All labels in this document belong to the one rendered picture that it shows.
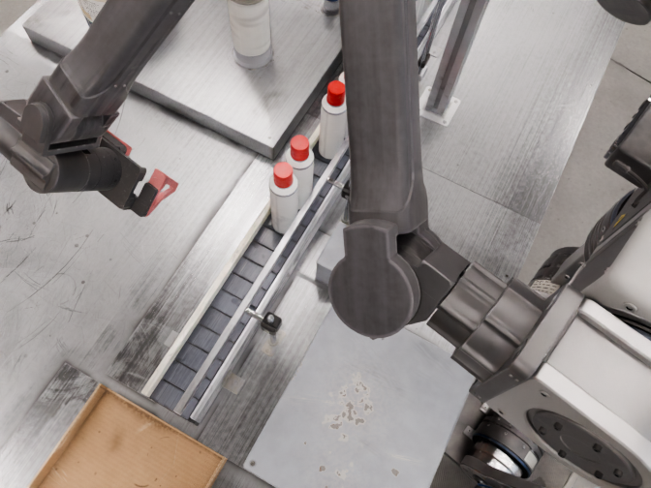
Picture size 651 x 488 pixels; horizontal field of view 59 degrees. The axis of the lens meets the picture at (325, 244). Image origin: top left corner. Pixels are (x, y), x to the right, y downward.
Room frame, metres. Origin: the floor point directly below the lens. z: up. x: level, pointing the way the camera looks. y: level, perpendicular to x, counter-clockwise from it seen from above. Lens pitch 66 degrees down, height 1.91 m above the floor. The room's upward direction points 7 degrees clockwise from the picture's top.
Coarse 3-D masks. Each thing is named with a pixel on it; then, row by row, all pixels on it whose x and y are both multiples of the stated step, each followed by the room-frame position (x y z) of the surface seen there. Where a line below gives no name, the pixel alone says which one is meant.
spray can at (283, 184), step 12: (276, 168) 0.50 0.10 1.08; (288, 168) 0.50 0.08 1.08; (276, 180) 0.48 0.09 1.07; (288, 180) 0.48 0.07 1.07; (276, 192) 0.48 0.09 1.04; (288, 192) 0.48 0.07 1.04; (276, 204) 0.47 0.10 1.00; (288, 204) 0.47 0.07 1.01; (276, 216) 0.47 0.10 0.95; (288, 216) 0.47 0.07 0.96; (276, 228) 0.48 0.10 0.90; (288, 228) 0.47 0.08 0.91
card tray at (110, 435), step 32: (96, 416) 0.09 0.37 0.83; (128, 416) 0.10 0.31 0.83; (64, 448) 0.04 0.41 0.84; (96, 448) 0.04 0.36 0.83; (128, 448) 0.05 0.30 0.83; (160, 448) 0.05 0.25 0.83; (192, 448) 0.06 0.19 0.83; (32, 480) -0.02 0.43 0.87; (64, 480) -0.01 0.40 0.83; (96, 480) -0.01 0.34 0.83; (128, 480) 0.00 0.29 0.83; (160, 480) 0.00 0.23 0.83; (192, 480) 0.01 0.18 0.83
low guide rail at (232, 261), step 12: (312, 144) 0.67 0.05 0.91; (264, 216) 0.49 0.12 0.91; (252, 228) 0.46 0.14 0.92; (240, 252) 0.41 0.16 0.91; (228, 264) 0.38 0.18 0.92; (228, 276) 0.36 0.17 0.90; (216, 288) 0.33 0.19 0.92; (204, 300) 0.31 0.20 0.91; (204, 312) 0.29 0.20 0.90; (192, 324) 0.26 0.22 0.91; (180, 336) 0.24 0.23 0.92; (180, 348) 0.22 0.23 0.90; (168, 360) 0.19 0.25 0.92; (156, 372) 0.17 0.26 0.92; (156, 384) 0.15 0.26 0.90
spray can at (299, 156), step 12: (300, 144) 0.55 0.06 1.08; (288, 156) 0.55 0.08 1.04; (300, 156) 0.54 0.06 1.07; (312, 156) 0.56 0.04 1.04; (300, 168) 0.53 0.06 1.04; (312, 168) 0.55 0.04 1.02; (300, 180) 0.53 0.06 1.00; (312, 180) 0.55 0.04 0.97; (300, 192) 0.53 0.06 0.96; (300, 204) 0.53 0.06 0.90
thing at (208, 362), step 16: (336, 160) 0.61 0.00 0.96; (320, 192) 0.54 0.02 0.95; (304, 208) 0.49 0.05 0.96; (288, 240) 0.42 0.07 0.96; (272, 256) 0.39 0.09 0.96; (256, 288) 0.33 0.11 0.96; (240, 304) 0.29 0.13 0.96; (224, 336) 0.23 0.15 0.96; (208, 368) 0.18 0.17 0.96; (192, 384) 0.15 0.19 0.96
